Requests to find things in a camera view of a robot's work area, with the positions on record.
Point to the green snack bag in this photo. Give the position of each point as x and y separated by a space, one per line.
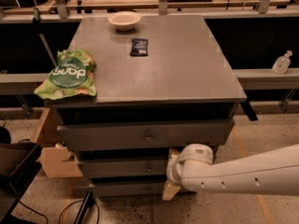
71 77

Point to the wooden box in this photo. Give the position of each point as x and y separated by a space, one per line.
57 161

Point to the grey drawer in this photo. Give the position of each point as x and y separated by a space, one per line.
139 166
128 185
131 135

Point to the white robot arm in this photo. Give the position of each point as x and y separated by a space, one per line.
274 172

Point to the grey top drawer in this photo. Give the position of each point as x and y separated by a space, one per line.
131 135

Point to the white bowl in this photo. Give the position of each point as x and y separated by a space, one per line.
124 20

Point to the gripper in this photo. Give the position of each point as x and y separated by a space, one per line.
171 172

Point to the dark blue snack packet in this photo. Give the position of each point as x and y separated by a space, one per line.
139 47

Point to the wooden workbench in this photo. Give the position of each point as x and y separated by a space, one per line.
153 4

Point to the grey bottom drawer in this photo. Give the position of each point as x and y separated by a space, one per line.
128 185

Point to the grey drawer cabinet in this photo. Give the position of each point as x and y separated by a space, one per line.
184 77

